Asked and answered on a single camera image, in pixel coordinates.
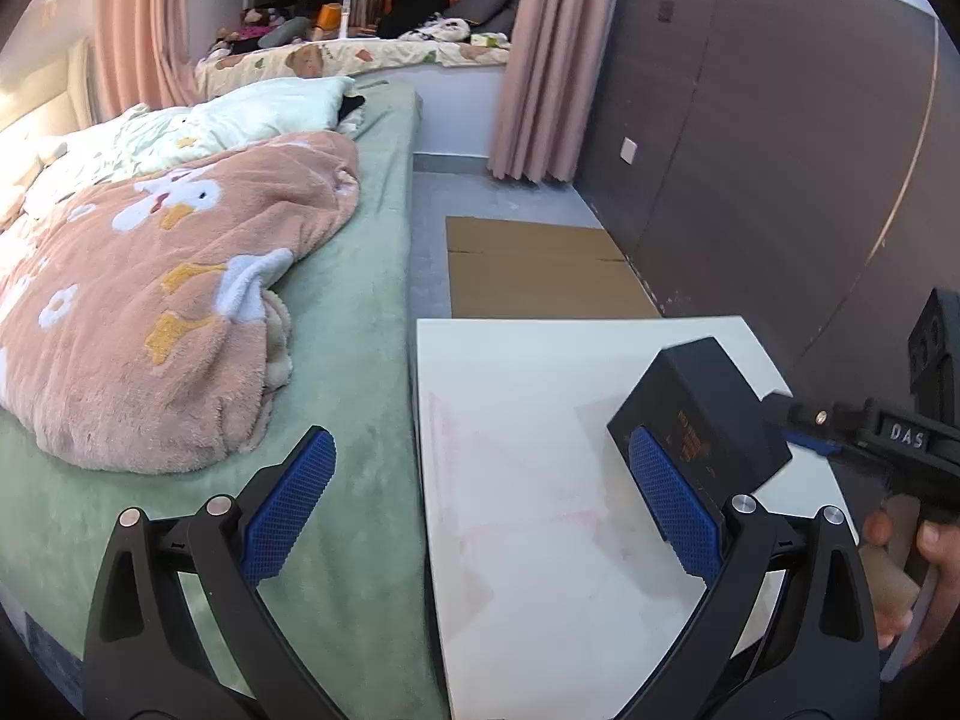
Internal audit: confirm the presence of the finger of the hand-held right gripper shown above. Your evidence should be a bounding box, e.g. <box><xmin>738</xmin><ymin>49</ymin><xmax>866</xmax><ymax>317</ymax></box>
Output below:
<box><xmin>765</xmin><ymin>396</ymin><xmax>875</xmax><ymax>432</ymax></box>
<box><xmin>780</xmin><ymin>431</ymin><xmax>863</xmax><ymax>458</ymax></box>

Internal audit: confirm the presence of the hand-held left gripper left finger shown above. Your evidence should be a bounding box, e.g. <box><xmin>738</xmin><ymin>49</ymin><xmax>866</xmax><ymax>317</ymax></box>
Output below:
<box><xmin>82</xmin><ymin>426</ymin><xmax>353</xmax><ymax>720</ymax></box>

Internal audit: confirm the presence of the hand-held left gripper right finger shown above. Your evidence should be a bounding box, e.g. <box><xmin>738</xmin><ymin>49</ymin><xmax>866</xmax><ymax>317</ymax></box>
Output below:
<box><xmin>619</xmin><ymin>424</ymin><xmax>880</xmax><ymax>720</ymax></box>

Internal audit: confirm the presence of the black jewelry box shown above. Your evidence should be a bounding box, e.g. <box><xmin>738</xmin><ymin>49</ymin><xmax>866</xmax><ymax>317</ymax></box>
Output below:
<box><xmin>606</xmin><ymin>336</ymin><xmax>794</xmax><ymax>541</ymax></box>

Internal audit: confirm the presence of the person's right hand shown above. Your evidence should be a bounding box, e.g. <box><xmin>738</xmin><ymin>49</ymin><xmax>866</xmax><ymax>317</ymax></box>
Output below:
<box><xmin>859</xmin><ymin>499</ymin><xmax>960</xmax><ymax>667</ymax></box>

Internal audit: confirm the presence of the green bed sheet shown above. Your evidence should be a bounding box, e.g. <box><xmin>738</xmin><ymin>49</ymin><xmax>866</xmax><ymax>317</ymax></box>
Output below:
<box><xmin>0</xmin><ymin>79</ymin><xmax>451</xmax><ymax>720</ymax></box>

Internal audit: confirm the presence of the pink fleece flower blanket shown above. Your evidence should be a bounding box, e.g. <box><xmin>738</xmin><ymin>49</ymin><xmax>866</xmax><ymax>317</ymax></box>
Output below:
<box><xmin>0</xmin><ymin>131</ymin><xmax>362</xmax><ymax>475</ymax></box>

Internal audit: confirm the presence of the flat brown cardboard sheet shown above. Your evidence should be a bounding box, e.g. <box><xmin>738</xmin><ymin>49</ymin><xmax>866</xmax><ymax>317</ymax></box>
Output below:
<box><xmin>445</xmin><ymin>216</ymin><xmax>662</xmax><ymax>320</ymax></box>

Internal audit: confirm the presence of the pale green pillow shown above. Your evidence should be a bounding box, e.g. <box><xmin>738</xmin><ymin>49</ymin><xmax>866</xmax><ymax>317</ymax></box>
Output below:
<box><xmin>187</xmin><ymin>75</ymin><xmax>357</xmax><ymax>149</ymax></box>

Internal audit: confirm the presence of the floral quilt by window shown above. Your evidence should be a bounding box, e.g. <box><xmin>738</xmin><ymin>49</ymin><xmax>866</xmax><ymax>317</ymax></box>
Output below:
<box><xmin>195</xmin><ymin>31</ymin><xmax>515</xmax><ymax>98</ymax></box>

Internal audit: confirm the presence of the pile of plush toys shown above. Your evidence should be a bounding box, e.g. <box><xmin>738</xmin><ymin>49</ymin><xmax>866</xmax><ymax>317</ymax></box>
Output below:
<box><xmin>216</xmin><ymin>6</ymin><xmax>313</xmax><ymax>55</ymax></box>

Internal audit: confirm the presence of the beige padded headboard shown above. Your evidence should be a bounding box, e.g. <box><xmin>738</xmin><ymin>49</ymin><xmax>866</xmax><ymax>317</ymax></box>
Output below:
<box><xmin>0</xmin><ymin>37</ymin><xmax>95</xmax><ymax>137</ymax></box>

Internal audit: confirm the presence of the panda plush toy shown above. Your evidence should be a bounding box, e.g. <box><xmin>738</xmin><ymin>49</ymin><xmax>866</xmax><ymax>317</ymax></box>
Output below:
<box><xmin>397</xmin><ymin>15</ymin><xmax>470</xmax><ymax>43</ymax></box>

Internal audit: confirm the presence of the pink curtain beside headboard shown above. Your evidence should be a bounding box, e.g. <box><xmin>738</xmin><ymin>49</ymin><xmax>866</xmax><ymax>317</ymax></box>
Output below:
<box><xmin>91</xmin><ymin>0</ymin><xmax>205</xmax><ymax>121</ymax></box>

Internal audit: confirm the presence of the black bag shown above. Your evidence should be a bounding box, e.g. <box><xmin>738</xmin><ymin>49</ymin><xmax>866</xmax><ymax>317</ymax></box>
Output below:
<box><xmin>375</xmin><ymin>0</ymin><xmax>451</xmax><ymax>38</ymax></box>

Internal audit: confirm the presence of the dark grey pillow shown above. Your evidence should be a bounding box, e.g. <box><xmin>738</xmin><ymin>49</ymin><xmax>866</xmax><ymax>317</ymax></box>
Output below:
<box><xmin>442</xmin><ymin>0</ymin><xmax>527</xmax><ymax>35</ymax></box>

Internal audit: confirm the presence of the pink curtain beside dark wall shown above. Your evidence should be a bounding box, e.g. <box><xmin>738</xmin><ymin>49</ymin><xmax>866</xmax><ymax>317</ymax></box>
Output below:
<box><xmin>487</xmin><ymin>0</ymin><xmax>623</xmax><ymax>185</ymax></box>

